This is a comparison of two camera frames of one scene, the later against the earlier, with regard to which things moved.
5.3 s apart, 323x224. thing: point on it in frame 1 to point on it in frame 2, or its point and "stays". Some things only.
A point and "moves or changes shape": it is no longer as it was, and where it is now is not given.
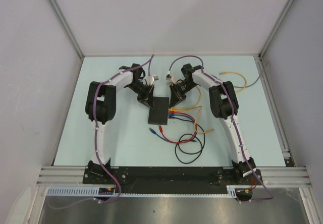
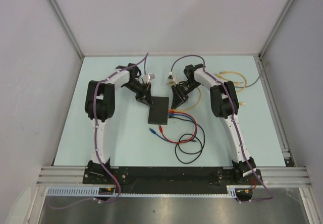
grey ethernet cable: (248, 86) stays
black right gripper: (176, 96) stays
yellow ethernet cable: (241, 89) moves or changes shape
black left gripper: (147, 98) stays
